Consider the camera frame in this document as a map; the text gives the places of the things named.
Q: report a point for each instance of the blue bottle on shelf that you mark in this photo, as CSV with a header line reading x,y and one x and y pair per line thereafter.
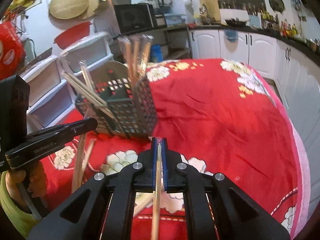
x,y
156,55

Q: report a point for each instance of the grey perforated utensil caddy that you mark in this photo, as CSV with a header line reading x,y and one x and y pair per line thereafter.
x,y
133,108

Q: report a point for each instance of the red floral tablecloth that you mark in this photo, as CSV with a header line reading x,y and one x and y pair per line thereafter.
x,y
220,119

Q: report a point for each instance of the hanging steel pot lid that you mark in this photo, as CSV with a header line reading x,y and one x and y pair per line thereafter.
x,y
277,5

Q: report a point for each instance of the white drawer tower right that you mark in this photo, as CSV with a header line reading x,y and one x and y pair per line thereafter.
x,y
90,49

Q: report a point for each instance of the white drawer tower left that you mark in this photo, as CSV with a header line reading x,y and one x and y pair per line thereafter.
x,y
51,98

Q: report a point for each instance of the chopsticks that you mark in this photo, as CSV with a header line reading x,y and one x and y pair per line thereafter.
x,y
136,53
82,158
88,90
157,196
142,201

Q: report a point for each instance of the round bamboo board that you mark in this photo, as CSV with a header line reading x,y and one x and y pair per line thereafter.
x,y
70,9

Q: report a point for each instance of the silver microwave oven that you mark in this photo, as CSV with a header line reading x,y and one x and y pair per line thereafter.
x,y
132,17

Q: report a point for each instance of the white drawer tower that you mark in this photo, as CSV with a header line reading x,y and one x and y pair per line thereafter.
x,y
90,49
51,98

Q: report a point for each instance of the black wok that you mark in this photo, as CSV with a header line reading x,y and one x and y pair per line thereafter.
x,y
235,22

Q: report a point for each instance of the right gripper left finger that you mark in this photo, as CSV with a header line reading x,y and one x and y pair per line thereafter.
x,y
103,207

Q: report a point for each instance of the steel shelf rack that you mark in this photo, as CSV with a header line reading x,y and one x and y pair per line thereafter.
x,y
174,40

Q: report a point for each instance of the wooden cutting board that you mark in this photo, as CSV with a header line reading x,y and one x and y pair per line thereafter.
x,y
213,9

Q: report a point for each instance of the red plastic basin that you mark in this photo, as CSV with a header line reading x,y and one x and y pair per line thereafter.
x,y
72,35

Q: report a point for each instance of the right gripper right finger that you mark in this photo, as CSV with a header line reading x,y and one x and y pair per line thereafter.
x,y
215,207

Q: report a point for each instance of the green sleeve forearm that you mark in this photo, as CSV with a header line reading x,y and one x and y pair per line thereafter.
x,y
23,222

